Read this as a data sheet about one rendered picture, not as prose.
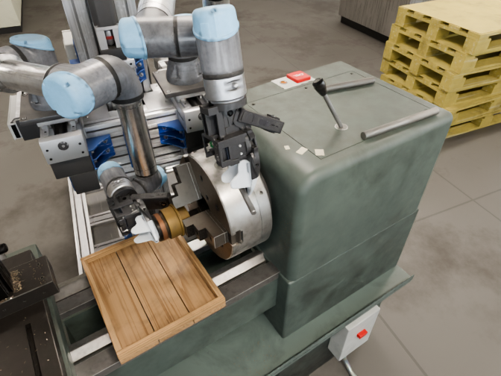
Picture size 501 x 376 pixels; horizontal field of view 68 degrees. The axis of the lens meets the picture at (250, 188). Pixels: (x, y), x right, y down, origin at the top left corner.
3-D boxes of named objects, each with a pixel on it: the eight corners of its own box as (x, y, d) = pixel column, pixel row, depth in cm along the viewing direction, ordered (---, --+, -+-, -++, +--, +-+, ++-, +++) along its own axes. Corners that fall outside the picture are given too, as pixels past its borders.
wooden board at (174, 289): (173, 227, 128) (171, 219, 126) (226, 306, 105) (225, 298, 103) (83, 266, 116) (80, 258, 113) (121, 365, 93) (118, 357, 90)
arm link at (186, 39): (179, 13, 75) (174, 16, 66) (235, 11, 76) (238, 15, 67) (183, 53, 79) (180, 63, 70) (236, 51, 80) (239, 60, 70)
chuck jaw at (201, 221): (218, 203, 102) (241, 227, 94) (219, 216, 105) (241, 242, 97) (180, 218, 98) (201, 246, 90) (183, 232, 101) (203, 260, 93)
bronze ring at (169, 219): (177, 192, 102) (145, 206, 98) (193, 215, 97) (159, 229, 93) (180, 215, 108) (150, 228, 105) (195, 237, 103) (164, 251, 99)
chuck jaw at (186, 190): (206, 193, 108) (192, 154, 105) (212, 194, 103) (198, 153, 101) (171, 207, 103) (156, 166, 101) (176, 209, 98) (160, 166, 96)
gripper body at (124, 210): (124, 239, 101) (110, 212, 109) (153, 226, 104) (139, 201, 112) (117, 218, 96) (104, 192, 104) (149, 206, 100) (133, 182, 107)
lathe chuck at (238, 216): (204, 192, 128) (206, 121, 104) (253, 265, 113) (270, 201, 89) (180, 202, 124) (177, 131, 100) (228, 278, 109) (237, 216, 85)
